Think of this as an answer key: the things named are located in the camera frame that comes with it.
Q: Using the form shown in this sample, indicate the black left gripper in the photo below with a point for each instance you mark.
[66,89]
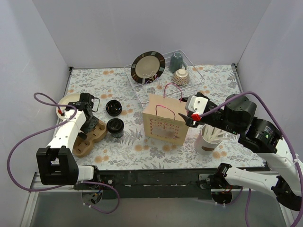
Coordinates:
[92,123]

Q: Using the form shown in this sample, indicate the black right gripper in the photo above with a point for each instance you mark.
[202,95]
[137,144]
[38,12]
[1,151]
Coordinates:
[192,121]

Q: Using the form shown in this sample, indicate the black plastic lid stack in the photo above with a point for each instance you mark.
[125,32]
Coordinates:
[113,108]

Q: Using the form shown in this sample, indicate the black cup lid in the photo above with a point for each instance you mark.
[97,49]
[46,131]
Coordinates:
[115,125]

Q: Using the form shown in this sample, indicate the brown cardboard cup carrier stack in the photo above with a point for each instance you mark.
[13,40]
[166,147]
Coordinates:
[83,147]

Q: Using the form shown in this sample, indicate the dark translucent takeout cup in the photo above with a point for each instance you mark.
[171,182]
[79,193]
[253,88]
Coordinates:
[117,134]

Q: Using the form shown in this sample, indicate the paper bag pink handles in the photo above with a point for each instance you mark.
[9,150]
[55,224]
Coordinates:
[161,119]

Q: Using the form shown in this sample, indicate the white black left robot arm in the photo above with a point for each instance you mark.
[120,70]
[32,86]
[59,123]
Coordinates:
[56,163]

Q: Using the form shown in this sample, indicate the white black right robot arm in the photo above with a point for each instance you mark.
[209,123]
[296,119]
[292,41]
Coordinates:
[265,139]

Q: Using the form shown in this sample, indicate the cream plate on table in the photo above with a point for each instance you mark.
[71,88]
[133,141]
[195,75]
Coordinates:
[64,101]

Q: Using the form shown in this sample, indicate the white cup with stirrers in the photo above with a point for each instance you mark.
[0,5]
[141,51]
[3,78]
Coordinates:
[208,139]

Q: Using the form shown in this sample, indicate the patterned ceramic bowl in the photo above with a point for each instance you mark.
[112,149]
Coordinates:
[181,77]

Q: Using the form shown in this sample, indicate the floral tablecloth mat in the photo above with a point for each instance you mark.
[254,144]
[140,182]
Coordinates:
[136,151]

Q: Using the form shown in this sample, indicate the grey green mug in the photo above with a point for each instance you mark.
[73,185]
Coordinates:
[177,62]

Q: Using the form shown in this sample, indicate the dark rimmed plate in rack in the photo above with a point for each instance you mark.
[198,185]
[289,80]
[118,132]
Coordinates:
[148,67]

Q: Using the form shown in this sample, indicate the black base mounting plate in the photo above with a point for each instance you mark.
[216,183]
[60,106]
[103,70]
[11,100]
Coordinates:
[158,183]

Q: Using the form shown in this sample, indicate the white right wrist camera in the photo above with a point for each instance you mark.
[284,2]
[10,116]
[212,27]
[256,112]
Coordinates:
[196,105]

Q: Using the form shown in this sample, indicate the white wire dish rack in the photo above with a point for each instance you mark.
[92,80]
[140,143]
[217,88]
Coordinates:
[164,83]

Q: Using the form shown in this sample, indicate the aluminium frame rail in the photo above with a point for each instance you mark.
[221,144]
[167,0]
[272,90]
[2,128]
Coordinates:
[154,206]

